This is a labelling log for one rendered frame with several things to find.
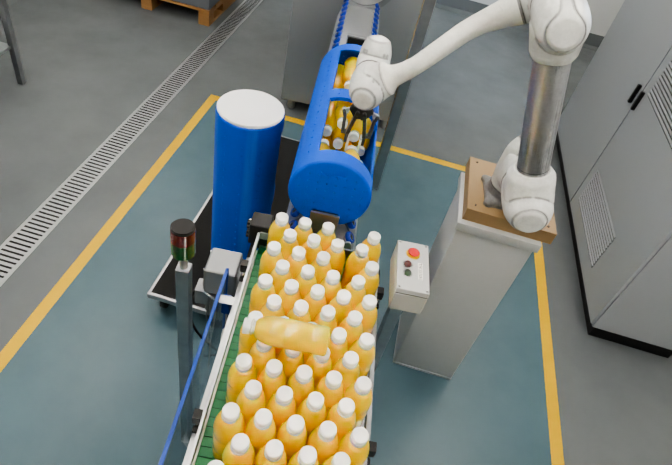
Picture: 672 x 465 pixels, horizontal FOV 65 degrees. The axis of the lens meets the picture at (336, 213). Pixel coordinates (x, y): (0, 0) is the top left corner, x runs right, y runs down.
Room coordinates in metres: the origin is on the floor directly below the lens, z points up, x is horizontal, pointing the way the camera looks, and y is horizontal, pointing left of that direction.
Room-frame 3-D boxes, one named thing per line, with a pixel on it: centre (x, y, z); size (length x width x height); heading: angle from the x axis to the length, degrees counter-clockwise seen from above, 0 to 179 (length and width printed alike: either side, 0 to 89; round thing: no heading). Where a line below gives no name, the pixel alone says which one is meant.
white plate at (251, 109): (1.84, 0.45, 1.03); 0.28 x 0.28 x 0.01
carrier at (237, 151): (1.84, 0.45, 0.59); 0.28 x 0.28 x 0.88
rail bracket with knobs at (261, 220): (1.26, 0.23, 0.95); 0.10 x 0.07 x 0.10; 94
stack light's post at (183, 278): (0.91, 0.37, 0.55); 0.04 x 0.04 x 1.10; 4
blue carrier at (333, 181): (1.80, 0.06, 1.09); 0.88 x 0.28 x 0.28; 4
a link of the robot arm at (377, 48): (1.61, 0.00, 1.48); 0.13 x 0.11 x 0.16; 179
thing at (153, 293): (2.18, 0.47, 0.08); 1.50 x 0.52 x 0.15; 177
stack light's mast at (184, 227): (0.91, 0.37, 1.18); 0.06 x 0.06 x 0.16
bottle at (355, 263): (1.14, -0.11, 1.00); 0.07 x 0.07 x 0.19
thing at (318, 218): (1.32, 0.03, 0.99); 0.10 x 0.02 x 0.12; 94
